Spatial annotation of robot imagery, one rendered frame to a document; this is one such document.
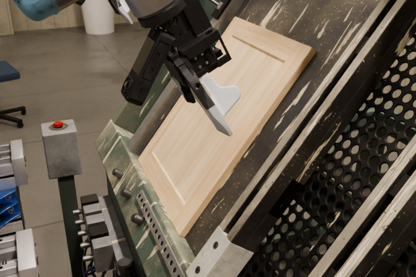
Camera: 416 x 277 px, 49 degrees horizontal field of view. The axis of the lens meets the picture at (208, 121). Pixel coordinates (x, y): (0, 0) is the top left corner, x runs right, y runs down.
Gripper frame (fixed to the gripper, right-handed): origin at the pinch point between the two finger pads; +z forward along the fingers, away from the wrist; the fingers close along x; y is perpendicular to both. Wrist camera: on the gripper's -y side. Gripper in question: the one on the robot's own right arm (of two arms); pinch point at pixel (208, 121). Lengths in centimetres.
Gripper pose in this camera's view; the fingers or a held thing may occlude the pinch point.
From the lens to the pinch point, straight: 73.3
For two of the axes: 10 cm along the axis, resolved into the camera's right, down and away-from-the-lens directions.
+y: 8.2, -5.6, 1.3
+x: -3.9, -3.6, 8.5
